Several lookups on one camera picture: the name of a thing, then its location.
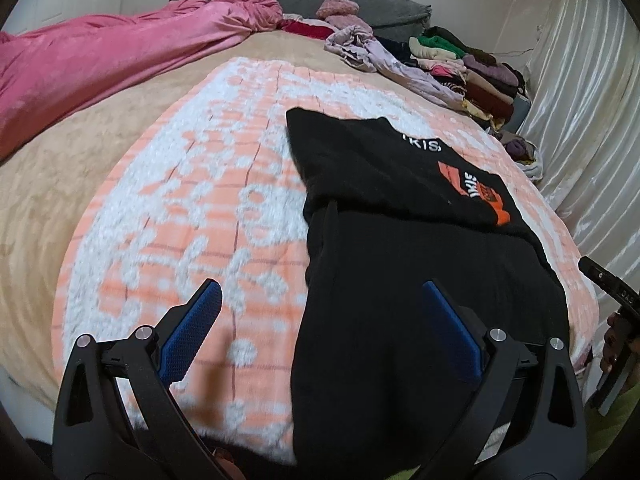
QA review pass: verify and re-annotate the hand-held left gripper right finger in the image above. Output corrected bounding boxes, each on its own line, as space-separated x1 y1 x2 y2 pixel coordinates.
421 280 589 480

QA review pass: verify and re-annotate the black sweater with orange cuffs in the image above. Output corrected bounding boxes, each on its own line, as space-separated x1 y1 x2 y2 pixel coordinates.
286 107 571 471

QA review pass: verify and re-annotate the white satin curtain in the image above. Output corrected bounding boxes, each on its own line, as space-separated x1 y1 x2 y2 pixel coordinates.
515 0 640 301

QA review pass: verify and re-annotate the small heap of purple clothes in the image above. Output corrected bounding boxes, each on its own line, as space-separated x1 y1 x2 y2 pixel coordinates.
500 130 543 181

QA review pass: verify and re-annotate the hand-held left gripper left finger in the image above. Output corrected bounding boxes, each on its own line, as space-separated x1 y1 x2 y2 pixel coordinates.
51 280 241 480

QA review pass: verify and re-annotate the crumpled lavender garment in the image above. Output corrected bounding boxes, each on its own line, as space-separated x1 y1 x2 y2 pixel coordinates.
325 25 463 108

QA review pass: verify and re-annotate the person's right hand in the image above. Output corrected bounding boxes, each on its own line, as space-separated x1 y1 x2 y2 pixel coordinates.
599 312 632 373

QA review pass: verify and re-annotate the pink duvet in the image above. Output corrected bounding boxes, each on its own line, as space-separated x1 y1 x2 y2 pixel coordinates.
0 0 283 161

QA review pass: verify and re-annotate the pile of folded clothes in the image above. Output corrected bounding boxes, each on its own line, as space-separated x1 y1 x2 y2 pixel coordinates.
400 26 526 131

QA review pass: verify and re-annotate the pink fluffy garment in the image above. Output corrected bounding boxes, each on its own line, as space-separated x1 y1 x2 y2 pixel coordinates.
316 0 373 31

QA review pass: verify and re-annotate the person's yellow-green garment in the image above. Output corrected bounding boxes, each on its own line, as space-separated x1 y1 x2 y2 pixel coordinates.
582 385 640 480

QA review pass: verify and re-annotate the orange white plaid blanket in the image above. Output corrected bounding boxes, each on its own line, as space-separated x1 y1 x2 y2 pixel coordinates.
50 57 601 441

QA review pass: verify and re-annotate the red cloth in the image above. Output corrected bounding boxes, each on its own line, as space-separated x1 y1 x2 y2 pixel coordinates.
277 17 331 41

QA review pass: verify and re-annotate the beige bed blanket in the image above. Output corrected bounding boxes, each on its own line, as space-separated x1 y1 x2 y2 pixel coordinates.
0 30 481 411

